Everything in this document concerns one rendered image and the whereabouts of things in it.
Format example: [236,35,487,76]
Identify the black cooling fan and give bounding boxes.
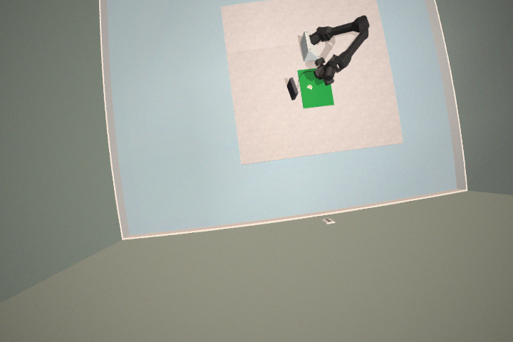
[287,78,299,100]

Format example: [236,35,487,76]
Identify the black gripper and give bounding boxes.
[315,58,335,85]

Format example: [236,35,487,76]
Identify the green circuit board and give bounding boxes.
[297,68,334,109]

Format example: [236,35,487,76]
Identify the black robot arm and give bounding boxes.
[309,15,370,81]

